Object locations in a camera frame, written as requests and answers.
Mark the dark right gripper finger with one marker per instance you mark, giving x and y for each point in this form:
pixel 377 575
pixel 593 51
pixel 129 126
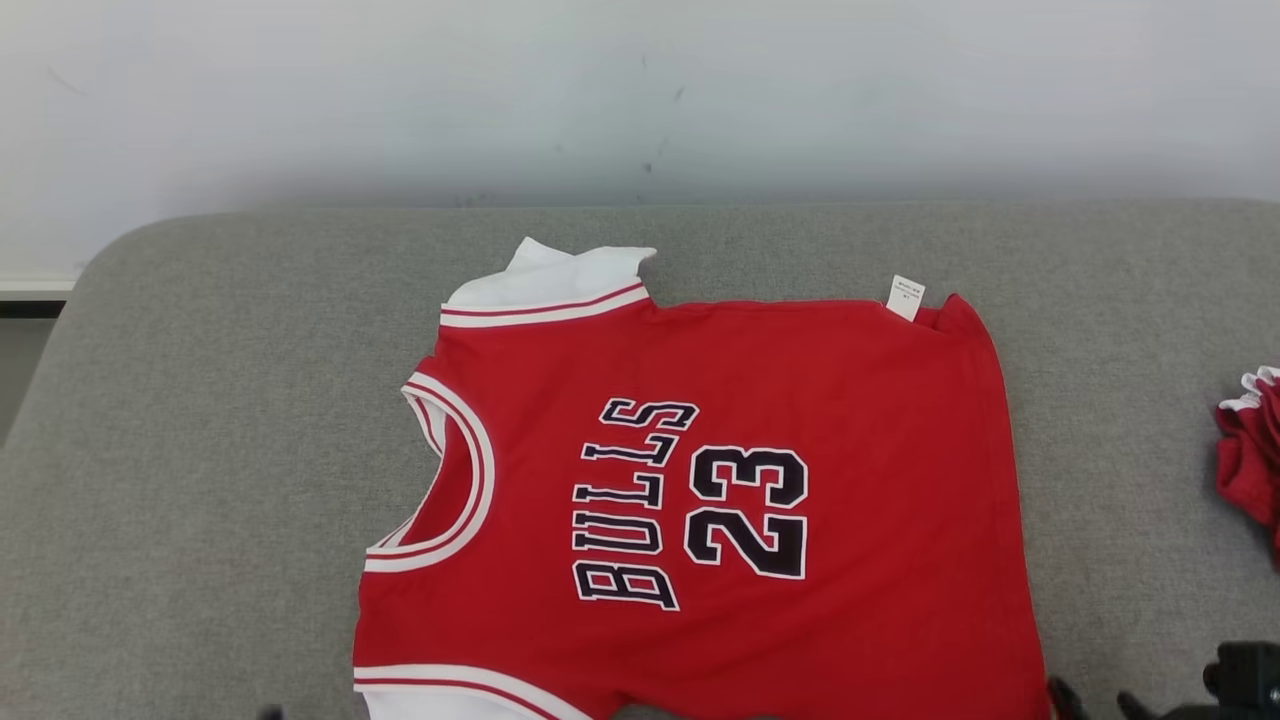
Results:
pixel 1138 710
pixel 1066 705

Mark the red Bulls 23 shorts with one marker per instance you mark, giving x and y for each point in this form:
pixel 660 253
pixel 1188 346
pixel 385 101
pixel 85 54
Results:
pixel 1250 460

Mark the red Bulls 23 jersey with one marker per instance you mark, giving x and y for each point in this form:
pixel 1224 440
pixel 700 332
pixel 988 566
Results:
pixel 880 500

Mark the grey fabric sofa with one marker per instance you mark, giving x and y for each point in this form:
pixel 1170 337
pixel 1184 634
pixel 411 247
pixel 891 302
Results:
pixel 200 450

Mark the white baseboard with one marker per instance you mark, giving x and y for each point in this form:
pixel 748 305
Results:
pixel 35 285

